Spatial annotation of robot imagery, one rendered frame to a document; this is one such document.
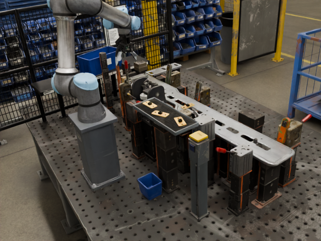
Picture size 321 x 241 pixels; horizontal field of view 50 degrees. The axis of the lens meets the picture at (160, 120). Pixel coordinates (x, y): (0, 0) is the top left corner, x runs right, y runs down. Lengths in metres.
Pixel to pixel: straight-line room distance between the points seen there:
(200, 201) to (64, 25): 1.08
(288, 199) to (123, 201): 0.86
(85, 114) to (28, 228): 1.39
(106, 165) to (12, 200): 1.49
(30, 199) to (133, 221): 1.60
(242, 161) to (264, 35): 4.04
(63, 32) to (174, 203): 1.03
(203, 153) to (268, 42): 4.20
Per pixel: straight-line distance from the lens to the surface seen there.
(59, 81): 1.87
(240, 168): 1.61
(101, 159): 1.92
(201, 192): 1.67
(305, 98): 4.22
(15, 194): 3.35
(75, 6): 1.76
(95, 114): 1.81
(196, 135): 1.52
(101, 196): 1.96
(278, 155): 1.71
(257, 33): 5.39
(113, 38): 2.87
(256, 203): 1.87
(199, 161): 1.54
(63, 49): 1.84
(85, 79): 1.77
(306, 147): 2.35
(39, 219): 3.01
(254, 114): 1.98
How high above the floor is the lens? 1.96
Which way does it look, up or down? 29 degrees down
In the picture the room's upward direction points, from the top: 4 degrees counter-clockwise
